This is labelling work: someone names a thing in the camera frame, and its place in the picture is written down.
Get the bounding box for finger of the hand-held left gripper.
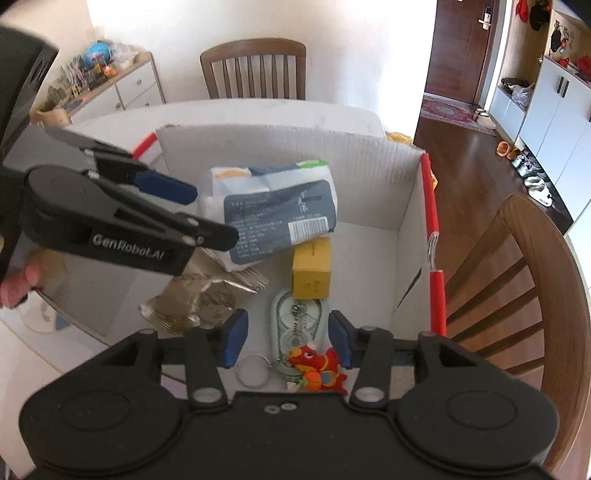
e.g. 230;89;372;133
44;127;198;206
95;176;240;251

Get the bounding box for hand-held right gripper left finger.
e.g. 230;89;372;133
99;308;250;411

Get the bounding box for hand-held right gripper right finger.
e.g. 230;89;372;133
329;310;483;411

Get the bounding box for metal key ring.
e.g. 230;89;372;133
235;353;271;387

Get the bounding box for red dragon keychain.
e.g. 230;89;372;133
286;346;348;394

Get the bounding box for correction tape dispenser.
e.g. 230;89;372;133
270;288;331;370

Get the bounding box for brown snack packet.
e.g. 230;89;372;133
139;249;269;333

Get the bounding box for white blue tissue packet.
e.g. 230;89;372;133
205;159;339;273

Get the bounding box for small yellow box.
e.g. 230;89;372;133
291;237;332;300

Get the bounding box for red cardboard box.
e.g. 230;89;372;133
9;122;448;384

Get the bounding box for person's left hand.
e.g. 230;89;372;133
0;263;44;309

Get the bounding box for white wooden sideboard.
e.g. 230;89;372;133
30;52;166;127

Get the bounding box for group of small bottles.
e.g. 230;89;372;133
60;58;118;100

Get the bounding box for clear plastic bag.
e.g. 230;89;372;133
111;42;139;69

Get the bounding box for blue globe toy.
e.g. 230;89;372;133
83;41;114;70

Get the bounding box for wooden slat-back chair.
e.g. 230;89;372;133
445;193;587;472
200;38;308;100

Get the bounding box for yellow cloth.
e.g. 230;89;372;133
385;131;437;190

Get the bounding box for patterned door rug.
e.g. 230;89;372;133
419;93;497;137

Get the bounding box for row of shoes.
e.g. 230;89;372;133
510;148;557;208

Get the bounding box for white plastic bag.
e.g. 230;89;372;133
510;85;534;109

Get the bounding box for tall white cabinet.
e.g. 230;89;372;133
487;0;591;232

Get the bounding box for brown entrance door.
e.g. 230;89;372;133
424;0;502;97

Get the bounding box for cabinet niche ornaments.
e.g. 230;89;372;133
549;18;591;79

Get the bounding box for black hanging bag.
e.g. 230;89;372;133
529;0;552;32

